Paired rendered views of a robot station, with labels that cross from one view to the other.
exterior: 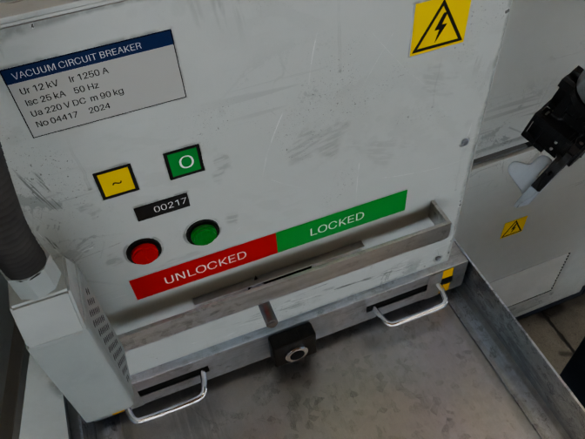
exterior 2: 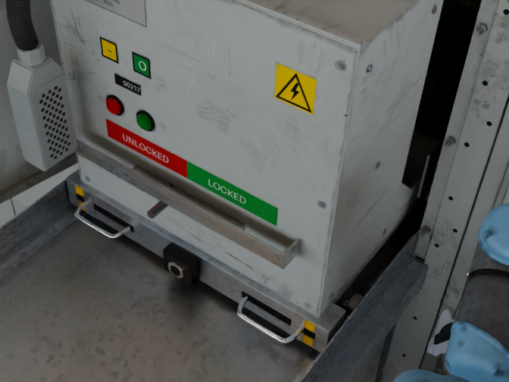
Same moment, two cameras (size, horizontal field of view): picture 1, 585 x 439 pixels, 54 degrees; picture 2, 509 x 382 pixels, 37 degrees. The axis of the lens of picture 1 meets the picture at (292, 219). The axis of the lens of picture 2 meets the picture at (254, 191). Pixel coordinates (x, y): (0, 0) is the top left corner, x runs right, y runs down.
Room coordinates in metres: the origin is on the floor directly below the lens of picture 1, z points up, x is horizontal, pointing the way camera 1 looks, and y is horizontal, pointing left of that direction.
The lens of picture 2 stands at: (-0.03, -0.68, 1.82)
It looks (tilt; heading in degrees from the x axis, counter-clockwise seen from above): 43 degrees down; 52
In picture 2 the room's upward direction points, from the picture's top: 3 degrees clockwise
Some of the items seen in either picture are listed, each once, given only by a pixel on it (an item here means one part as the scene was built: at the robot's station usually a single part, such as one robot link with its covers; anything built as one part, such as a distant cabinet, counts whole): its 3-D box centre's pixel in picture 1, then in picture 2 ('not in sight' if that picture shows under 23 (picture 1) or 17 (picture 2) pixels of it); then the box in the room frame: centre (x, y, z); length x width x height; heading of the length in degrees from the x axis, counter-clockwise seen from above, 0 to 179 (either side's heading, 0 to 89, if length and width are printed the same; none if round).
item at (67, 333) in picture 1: (76, 335); (44, 108); (0.27, 0.20, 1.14); 0.08 x 0.05 x 0.17; 18
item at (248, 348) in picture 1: (283, 323); (195, 251); (0.41, 0.02, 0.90); 0.54 x 0.05 x 0.06; 108
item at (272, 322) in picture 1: (263, 299); (163, 199); (0.37, 0.04, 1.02); 0.06 x 0.02 x 0.04; 18
